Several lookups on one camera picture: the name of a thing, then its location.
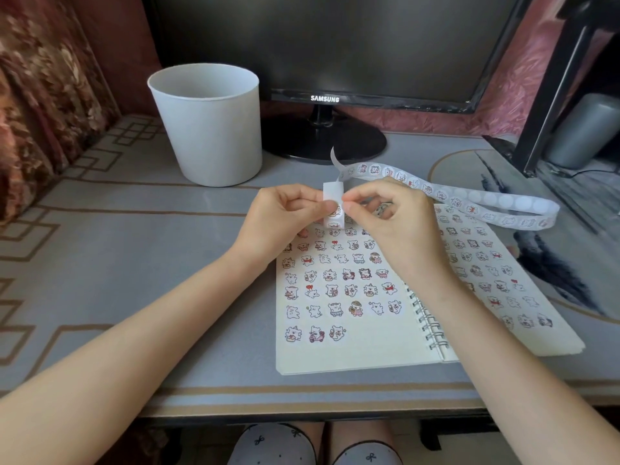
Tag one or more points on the grey cylindrical speaker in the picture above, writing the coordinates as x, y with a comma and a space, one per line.
581, 135

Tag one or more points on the cream spiral notebook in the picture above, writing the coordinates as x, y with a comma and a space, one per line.
368, 353

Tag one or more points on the person's right forearm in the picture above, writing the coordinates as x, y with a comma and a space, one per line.
508, 372

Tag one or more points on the black computer monitor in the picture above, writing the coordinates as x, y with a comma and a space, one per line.
339, 38

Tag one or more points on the black shelf frame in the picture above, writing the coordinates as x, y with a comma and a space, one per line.
547, 106

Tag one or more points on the grey bow-print shorts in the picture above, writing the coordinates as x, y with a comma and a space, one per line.
266, 447

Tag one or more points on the white sticker strip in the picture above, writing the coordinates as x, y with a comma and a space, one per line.
484, 194

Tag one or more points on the person's leg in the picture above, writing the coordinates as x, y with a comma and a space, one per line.
358, 431
310, 433

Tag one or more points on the person's left forearm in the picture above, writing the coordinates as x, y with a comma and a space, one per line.
135, 348

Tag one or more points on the grey patterned desk mat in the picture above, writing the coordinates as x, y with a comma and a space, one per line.
145, 237

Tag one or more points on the black desk frame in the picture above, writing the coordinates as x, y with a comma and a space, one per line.
430, 435

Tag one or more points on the person's left hand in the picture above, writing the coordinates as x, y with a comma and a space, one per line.
276, 222

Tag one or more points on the person's left leg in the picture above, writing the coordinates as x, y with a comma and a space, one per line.
310, 433

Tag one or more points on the person's right leg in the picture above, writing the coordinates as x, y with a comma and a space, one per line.
358, 431

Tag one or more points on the brown floral curtain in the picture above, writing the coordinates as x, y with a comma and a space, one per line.
43, 101

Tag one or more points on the person's right hand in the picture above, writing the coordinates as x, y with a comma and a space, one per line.
407, 232

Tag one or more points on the white plastic waste bin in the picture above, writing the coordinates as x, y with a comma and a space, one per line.
213, 140

